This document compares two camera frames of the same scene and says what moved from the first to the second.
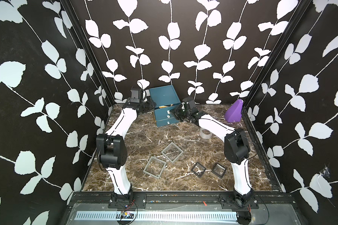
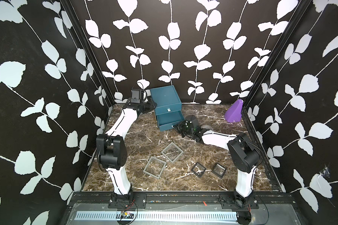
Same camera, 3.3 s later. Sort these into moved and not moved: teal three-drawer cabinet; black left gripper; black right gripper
Moved: black right gripper
Not moved: black left gripper; teal three-drawer cabinet
